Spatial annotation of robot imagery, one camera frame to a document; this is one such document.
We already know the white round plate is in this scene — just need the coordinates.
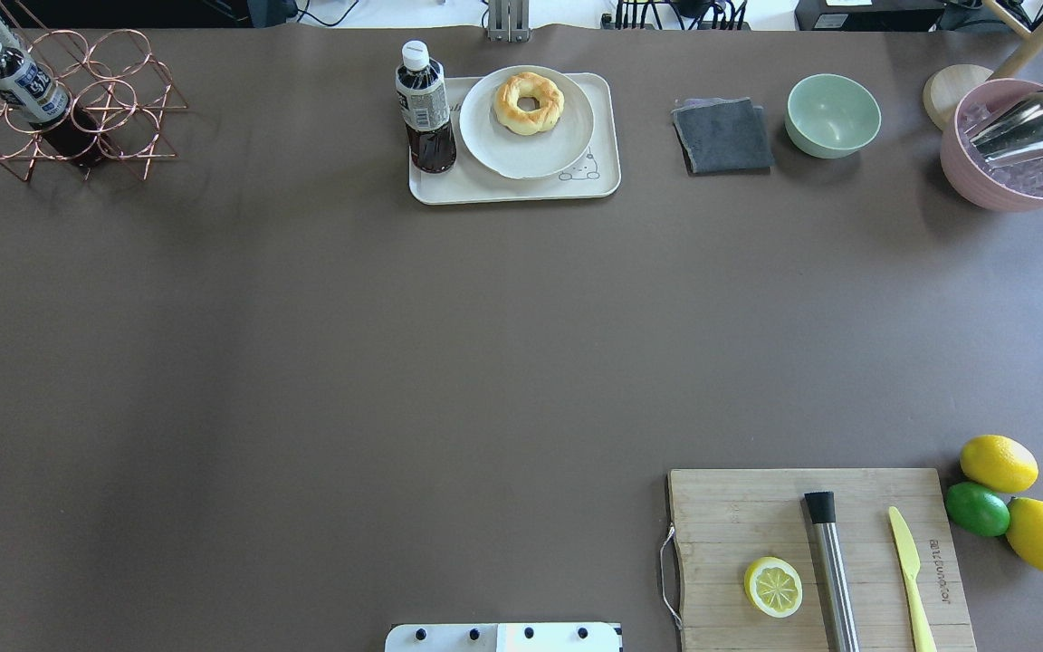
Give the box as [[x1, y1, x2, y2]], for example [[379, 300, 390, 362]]
[[458, 65, 595, 180]]

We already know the glazed ring donut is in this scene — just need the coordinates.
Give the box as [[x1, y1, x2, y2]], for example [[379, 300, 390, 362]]
[[493, 72, 566, 136]]

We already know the cream rabbit tray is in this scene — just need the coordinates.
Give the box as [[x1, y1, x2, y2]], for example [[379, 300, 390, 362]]
[[408, 72, 621, 204]]

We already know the dark tea bottle on tray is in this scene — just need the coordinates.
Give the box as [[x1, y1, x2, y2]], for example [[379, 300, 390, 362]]
[[395, 40, 458, 174]]

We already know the wooden cutting board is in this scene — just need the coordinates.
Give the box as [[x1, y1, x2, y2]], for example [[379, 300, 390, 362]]
[[669, 469, 977, 651]]

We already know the grey folded cloth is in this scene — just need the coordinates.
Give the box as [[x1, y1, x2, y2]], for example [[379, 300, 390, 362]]
[[671, 98, 775, 175]]

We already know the half lemon slice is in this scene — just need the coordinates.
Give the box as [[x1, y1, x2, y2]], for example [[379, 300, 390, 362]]
[[742, 556, 803, 618]]

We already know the mint green bowl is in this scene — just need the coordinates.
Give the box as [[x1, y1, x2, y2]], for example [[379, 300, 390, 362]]
[[785, 73, 882, 159]]

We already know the steel cylindrical muddler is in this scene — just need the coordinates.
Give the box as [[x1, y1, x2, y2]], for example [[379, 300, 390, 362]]
[[804, 491, 862, 651]]

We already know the yellow plastic knife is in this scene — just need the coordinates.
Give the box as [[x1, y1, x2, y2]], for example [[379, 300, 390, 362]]
[[887, 506, 938, 651]]

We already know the green lime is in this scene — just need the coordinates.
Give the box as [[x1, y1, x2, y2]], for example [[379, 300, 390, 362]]
[[944, 482, 1011, 537]]

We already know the wooden mug tree stand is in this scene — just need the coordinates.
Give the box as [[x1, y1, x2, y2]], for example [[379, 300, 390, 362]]
[[923, 1, 1043, 129]]

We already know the yellow lemon upper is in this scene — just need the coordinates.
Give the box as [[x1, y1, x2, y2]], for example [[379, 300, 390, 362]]
[[959, 434, 1039, 493]]

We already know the pink bowl with ice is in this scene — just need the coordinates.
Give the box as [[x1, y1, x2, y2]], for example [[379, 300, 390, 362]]
[[940, 79, 1043, 212]]

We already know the bottle lying in rack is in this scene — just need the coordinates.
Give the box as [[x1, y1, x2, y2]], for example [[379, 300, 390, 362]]
[[0, 41, 105, 168]]

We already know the steel ice scoop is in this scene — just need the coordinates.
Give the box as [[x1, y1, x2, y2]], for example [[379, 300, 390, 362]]
[[970, 90, 1043, 168]]

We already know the aluminium frame post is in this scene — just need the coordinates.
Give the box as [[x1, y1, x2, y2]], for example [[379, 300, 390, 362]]
[[487, 0, 531, 43]]

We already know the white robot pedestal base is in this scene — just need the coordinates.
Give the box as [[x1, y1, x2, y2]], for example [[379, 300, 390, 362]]
[[384, 620, 624, 651]]

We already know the copper wire bottle rack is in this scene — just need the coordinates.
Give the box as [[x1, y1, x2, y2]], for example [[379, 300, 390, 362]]
[[0, 1, 189, 182]]

